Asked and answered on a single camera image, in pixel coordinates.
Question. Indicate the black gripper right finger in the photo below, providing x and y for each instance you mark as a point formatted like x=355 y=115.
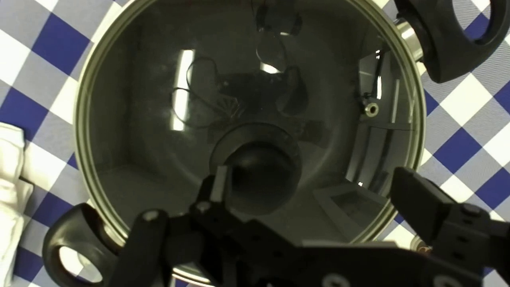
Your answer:
x=420 y=207

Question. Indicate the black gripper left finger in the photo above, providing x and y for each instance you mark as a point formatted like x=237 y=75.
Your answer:
x=219 y=184

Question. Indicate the glass pot lid black knob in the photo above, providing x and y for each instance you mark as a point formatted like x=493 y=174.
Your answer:
x=213 y=105

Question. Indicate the blue white checkered tablecloth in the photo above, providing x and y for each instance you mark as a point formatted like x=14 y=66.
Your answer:
x=457 y=148

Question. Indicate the white cloth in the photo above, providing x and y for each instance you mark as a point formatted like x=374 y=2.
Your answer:
x=12 y=176

